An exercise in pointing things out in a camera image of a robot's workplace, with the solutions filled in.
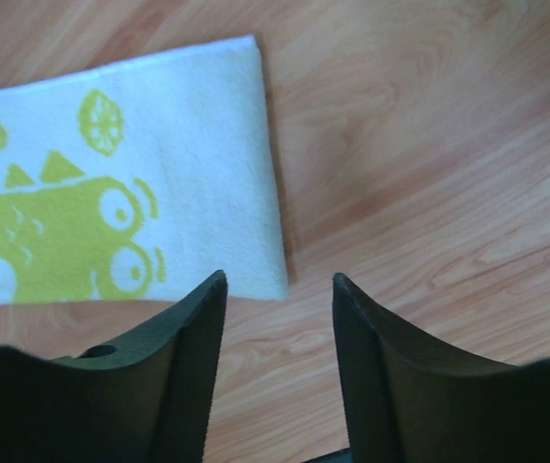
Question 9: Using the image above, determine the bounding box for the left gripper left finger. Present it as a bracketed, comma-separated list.
[0, 271, 228, 462]

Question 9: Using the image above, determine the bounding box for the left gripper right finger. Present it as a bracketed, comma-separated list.
[332, 273, 550, 462]

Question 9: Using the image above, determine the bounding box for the yellow green patterned towel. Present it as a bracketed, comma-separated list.
[0, 36, 289, 305]

